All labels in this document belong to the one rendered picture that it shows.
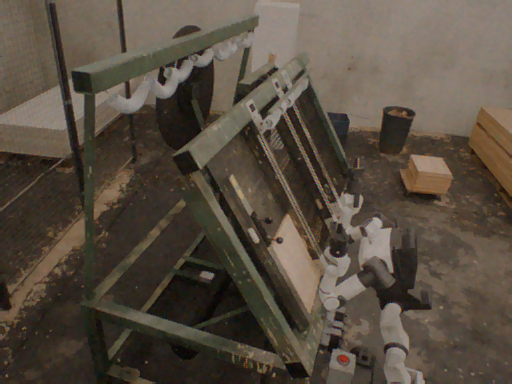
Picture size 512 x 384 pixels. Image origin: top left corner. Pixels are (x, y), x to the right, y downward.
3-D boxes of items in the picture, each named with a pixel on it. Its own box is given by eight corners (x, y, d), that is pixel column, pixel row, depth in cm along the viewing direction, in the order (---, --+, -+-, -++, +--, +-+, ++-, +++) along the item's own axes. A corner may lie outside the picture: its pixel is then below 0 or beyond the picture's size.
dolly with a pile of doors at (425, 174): (444, 202, 530) (454, 175, 509) (403, 198, 533) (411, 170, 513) (433, 180, 583) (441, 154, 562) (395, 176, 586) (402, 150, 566)
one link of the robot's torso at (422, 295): (432, 299, 237) (427, 275, 230) (433, 315, 226) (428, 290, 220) (383, 301, 249) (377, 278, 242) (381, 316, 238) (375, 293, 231)
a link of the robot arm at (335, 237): (334, 244, 181) (333, 260, 189) (354, 238, 182) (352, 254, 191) (323, 224, 190) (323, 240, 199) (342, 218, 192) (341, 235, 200)
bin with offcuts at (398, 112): (409, 157, 647) (419, 118, 614) (376, 153, 650) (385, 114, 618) (403, 144, 691) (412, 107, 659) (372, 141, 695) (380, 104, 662)
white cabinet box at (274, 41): (284, 150, 639) (298, 8, 536) (247, 146, 643) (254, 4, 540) (286, 135, 692) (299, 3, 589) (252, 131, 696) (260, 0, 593)
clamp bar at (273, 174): (317, 278, 261) (352, 271, 250) (230, 111, 225) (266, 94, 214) (320, 268, 269) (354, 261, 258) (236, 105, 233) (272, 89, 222)
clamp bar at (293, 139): (330, 235, 302) (361, 227, 291) (258, 87, 266) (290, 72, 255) (332, 227, 311) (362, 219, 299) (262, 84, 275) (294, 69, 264)
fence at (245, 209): (303, 325, 227) (310, 324, 226) (222, 180, 199) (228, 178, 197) (305, 318, 232) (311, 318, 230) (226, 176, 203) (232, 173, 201)
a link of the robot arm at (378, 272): (371, 289, 212) (393, 275, 207) (369, 295, 203) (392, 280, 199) (357, 270, 213) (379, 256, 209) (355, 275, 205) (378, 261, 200)
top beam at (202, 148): (182, 177, 173) (200, 170, 169) (170, 156, 170) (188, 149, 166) (300, 66, 357) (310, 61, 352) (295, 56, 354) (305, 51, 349)
